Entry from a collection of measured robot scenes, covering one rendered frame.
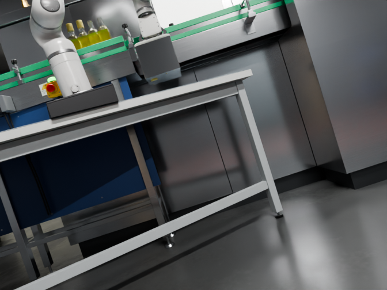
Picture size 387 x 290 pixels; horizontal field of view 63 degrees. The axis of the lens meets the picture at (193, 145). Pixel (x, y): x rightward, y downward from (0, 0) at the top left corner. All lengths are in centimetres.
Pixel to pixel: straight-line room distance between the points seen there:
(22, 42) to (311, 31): 167
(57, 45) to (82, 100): 26
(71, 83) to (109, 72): 41
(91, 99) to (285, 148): 124
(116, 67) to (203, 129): 64
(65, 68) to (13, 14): 99
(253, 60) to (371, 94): 69
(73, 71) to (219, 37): 83
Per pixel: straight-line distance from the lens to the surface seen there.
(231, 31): 185
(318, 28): 178
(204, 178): 198
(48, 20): 143
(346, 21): 185
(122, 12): 209
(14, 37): 230
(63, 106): 127
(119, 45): 177
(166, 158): 197
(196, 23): 186
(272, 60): 207
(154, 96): 136
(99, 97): 129
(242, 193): 154
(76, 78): 137
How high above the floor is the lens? 54
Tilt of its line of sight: 2 degrees down
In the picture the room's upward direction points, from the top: 18 degrees counter-clockwise
